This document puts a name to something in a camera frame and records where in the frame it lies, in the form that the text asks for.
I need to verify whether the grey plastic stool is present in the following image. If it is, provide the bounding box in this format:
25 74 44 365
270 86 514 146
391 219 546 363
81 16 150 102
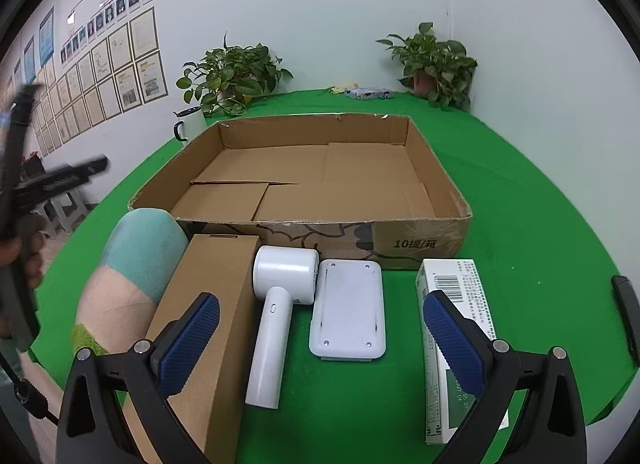
45 191 91 237

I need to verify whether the white handheld hair dryer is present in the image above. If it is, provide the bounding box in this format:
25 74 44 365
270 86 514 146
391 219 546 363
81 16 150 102
244 245 321 411

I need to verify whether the plain brown carton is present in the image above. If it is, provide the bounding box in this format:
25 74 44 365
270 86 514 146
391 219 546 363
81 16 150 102
122 234 262 464

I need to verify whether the green tablecloth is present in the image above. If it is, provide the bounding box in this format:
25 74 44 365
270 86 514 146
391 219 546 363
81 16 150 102
27 88 640 464

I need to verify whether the white rectangular plastic device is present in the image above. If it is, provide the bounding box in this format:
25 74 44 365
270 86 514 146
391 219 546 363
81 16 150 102
308 259 387 364

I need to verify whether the white mug with black handle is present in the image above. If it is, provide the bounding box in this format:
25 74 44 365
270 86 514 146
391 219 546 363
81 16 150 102
173 106 208 142

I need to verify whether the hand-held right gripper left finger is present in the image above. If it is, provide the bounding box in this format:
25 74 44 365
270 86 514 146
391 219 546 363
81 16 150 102
56 292 236 464

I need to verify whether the large cardboard box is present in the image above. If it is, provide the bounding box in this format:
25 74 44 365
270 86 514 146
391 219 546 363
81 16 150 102
127 114 473 272

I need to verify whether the green plant in red pot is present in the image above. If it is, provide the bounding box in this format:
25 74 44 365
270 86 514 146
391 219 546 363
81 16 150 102
376 22 478 112

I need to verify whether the white barcode medicine box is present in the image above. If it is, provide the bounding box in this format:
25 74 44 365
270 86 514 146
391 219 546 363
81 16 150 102
416 259 511 445

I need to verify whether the bushy potted green plant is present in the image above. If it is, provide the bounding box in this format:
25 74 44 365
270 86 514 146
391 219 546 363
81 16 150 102
176 34 295 119

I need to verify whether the pastel striped pillow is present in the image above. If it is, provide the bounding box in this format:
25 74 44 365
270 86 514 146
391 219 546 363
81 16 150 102
70 208 190 356

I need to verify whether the blue wall poster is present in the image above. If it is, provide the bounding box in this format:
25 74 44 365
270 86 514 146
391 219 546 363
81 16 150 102
22 36 36 84
37 7 55 67

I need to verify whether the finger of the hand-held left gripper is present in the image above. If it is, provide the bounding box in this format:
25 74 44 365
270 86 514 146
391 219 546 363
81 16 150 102
12 155 109 208

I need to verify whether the wall of framed certificates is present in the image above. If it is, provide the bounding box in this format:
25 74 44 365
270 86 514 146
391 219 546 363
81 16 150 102
30 6 169 157

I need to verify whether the person's left hand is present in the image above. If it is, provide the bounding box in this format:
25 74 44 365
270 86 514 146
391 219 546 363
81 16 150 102
0 213 49 291

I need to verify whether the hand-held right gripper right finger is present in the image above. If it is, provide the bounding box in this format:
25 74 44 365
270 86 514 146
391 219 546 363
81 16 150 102
422 290 587 464

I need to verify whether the black flat object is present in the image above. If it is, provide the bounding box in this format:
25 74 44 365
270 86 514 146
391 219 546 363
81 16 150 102
612 275 640 370

